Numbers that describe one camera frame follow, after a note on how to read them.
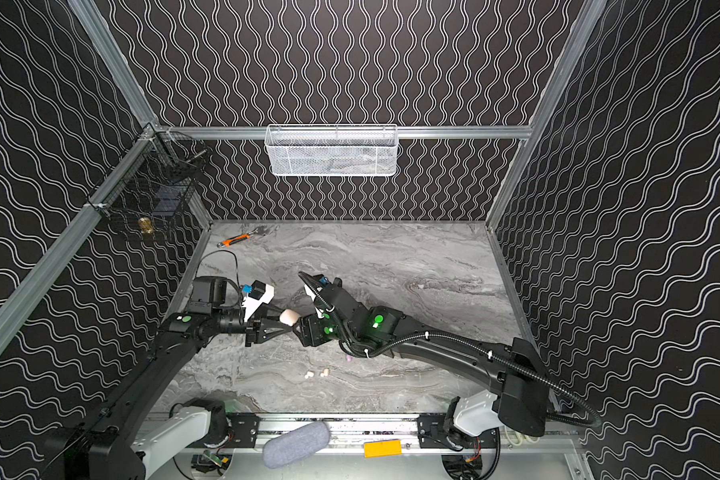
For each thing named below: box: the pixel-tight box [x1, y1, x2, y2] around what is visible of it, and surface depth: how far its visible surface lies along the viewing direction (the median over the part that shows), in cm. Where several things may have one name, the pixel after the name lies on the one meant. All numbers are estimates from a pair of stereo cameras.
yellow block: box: [363, 439, 403, 458], surface depth 74 cm
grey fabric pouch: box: [262, 421, 331, 469], surface depth 72 cm
